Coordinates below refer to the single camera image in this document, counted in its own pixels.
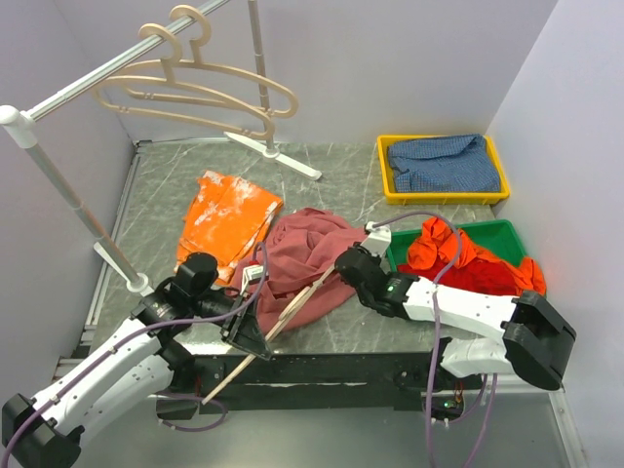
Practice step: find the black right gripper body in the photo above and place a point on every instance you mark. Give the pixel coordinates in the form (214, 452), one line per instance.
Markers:
(375, 258)

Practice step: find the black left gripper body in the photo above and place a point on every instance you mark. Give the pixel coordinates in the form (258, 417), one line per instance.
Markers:
(216, 304)

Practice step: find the beige front hanger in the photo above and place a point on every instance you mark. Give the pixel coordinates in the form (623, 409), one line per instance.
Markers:
(284, 319)

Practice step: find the beige hanger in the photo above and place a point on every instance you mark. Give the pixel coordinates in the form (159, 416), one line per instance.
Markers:
(276, 100)
(128, 81)
(284, 319)

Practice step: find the pink t shirt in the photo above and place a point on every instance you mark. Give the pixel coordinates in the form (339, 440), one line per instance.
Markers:
(301, 248)

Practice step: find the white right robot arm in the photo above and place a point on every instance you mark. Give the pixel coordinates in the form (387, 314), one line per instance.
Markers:
(522, 335)

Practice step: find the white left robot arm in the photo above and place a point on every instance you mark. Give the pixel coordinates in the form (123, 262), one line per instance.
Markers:
(142, 357)

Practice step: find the orange white folded shirt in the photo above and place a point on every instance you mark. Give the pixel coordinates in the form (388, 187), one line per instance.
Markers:
(227, 217)

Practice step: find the blue checked shirt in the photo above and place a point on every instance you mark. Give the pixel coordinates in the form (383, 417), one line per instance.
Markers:
(443, 164)

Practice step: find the beige middle hanger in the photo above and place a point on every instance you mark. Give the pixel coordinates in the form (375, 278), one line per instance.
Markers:
(128, 81)

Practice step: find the beige rear hanger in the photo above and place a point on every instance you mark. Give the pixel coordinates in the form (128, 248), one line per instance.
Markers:
(276, 100)

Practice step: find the orange red clothes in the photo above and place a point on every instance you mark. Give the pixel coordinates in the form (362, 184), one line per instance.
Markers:
(466, 265)

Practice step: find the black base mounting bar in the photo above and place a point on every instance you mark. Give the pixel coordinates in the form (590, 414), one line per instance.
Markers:
(395, 380)

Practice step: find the yellow plastic tray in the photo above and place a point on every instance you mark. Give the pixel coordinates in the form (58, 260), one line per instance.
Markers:
(394, 197)

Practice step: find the green plastic tray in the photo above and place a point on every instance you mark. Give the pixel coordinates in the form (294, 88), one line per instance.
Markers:
(498, 236)

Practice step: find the silver white clothes rack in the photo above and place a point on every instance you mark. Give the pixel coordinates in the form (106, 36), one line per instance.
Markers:
(20, 126)

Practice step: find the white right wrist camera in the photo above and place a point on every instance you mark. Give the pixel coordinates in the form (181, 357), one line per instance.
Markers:
(378, 239)

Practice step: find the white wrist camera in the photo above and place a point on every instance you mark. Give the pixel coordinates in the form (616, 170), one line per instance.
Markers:
(252, 274)
(378, 239)

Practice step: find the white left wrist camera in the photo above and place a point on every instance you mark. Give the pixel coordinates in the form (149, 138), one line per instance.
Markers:
(252, 274)

